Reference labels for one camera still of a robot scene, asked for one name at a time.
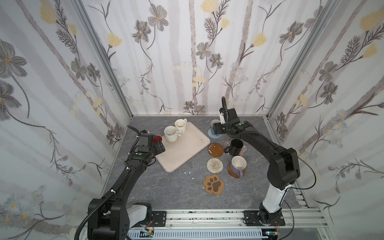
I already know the red interior mug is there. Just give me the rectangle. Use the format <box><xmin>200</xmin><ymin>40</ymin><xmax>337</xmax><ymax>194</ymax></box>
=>
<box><xmin>153</xmin><ymin>135</ymin><xmax>163</xmax><ymax>143</ymax></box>

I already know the light blue mug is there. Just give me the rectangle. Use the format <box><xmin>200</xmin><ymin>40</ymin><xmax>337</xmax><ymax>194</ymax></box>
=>
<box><xmin>211</xmin><ymin>119</ymin><xmax>221</xmax><ymax>134</ymax></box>

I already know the pink flower silicone coaster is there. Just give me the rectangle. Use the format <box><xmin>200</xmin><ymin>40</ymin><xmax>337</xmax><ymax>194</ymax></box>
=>
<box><xmin>225</xmin><ymin>142</ymin><xmax>247</xmax><ymax>157</ymax></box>

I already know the black mug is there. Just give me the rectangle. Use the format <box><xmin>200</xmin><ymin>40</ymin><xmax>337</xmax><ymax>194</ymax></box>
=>
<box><xmin>224</xmin><ymin>139</ymin><xmax>244</xmax><ymax>157</ymax></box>

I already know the blue woven round coaster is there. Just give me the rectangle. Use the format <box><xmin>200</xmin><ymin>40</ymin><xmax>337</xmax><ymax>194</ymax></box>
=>
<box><xmin>208</xmin><ymin>128</ymin><xmax>222</xmax><ymax>139</ymax></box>

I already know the beige serving tray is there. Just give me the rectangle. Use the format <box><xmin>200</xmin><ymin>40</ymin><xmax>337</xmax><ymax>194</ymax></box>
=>
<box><xmin>156</xmin><ymin>121</ymin><xmax>211</xmax><ymax>173</ymax></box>

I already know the glossy brown round coaster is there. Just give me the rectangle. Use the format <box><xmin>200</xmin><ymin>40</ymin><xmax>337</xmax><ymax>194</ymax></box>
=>
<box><xmin>208</xmin><ymin>143</ymin><xmax>224</xmax><ymax>158</ymax></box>

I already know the purple mug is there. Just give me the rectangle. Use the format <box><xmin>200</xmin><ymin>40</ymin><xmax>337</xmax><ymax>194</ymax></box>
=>
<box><xmin>230</xmin><ymin>156</ymin><xmax>247</xmax><ymax>170</ymax></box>

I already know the white mug with handle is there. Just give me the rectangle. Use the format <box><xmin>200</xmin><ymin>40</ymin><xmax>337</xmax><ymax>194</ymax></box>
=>
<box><xmin>175</xmin><ymin>119</ymin><xmax>188</xmax><ymax>136</ymax></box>

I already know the white patterned round coaster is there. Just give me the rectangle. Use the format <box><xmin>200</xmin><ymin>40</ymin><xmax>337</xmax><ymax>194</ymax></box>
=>
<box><xmin>207</xmin><ymin>158</ymin><xmax>224</xmax><ymax>174</ymax></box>

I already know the plain round wooden coaster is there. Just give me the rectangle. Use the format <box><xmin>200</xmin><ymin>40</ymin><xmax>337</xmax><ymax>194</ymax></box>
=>
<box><xmin>227</xmin><ymin>164</ymin><xmax>246</xmax><ymax>178</ymax></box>

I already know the brown paw print coaster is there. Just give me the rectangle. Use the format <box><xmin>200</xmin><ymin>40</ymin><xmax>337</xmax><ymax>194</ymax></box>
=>
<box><xmin>203</xmin><ymin>175</ymin><xmax>225</xmax><ymax>196</ymax></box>

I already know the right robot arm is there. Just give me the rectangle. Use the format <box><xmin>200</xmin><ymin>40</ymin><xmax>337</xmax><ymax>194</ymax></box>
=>
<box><xmin>213</xmin><ymin>107</ymin><xmax>301</xmax><ymax>214</ymax></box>

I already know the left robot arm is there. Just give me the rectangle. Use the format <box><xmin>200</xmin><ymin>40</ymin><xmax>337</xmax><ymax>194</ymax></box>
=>
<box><xmin>74</xmin><ymin>131</ymin><xmax>166</xmax><ymax>240</ymax></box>

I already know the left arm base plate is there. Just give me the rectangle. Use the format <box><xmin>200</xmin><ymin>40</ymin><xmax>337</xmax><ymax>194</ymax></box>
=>
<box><xmin>145</xmin><ymin>211</ymin><xmax>167</xmax><ymax>228</ymax></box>

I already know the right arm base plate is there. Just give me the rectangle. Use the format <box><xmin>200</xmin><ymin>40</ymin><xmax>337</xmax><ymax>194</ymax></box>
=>
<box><xmin>243</xmin><ymin>210</ymin><xmax>286</xmax><ymax>227</ymax></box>

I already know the white cable duct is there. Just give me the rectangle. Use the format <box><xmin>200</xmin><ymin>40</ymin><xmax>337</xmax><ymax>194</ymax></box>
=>
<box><xmin>127</xmin><ymin>229</ymin><xmax>268</xmax><ymax>240</ymax></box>

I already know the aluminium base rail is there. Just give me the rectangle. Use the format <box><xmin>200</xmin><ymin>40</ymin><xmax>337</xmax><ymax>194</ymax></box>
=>
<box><xmin>80</xmin><ymin>188</ymin><xmax>326</xmax><ymax>230</ymax></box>

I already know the right corner aluminium post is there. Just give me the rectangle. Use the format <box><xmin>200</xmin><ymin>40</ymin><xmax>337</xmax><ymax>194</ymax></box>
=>
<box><xmin>266</xmin><ymin>1</ymin><xmax>339</xmax><ymax>120</ymax></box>

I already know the corner aluminium post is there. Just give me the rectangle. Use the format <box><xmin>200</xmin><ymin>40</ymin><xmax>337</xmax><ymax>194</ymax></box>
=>
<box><xmin>266</xmin><ymin>1</ymin><xmax>339</xmax><ymax>120</ymax></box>
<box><xmin>71</xmin><ymin>0</ymin><xmax>134</xmax><ymax>120</ymax></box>

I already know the left corner aluminium post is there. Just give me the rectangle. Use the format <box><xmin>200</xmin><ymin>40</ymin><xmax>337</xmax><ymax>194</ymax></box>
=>
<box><xmin>71</xmin><ymin>0</ymin><xmax>134</xmax><ymax>120</ymax></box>

